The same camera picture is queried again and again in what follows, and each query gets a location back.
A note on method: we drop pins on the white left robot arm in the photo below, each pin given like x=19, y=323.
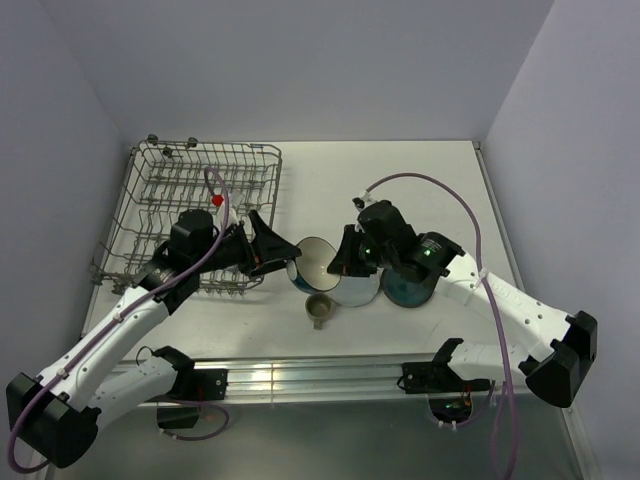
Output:
x=60, y=412

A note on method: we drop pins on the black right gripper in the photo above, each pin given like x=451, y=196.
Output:
x=340, y=264

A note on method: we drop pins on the dark teal round plate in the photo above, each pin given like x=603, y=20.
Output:
x=403, y=293

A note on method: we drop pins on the light blue scalloped plate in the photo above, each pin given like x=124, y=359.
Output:
x=355, y=292

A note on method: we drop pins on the teal and cream bowl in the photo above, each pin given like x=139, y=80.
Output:
x=309, y=272

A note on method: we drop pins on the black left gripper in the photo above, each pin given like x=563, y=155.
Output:
x=270, y=248

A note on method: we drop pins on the aluminium mounting rail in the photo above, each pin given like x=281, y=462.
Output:
x=313, y=379

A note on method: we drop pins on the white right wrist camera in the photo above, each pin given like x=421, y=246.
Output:
x=363, y=200

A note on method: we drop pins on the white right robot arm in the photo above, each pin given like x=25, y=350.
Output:
x=550, y=350

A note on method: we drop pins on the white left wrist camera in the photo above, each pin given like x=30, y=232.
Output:
x=230, y=202

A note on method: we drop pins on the beige ceramic mug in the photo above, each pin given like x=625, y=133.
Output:
x=319, y=309

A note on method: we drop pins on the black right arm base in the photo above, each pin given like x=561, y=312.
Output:
x=453, y=402

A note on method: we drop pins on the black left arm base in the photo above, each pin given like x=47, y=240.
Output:
x=200, y=385

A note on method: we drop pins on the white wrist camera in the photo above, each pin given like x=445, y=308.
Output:
x=230, y=202
x=363, y=200

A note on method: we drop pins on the grey wire dish rack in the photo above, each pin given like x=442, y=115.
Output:
x=165, y=178

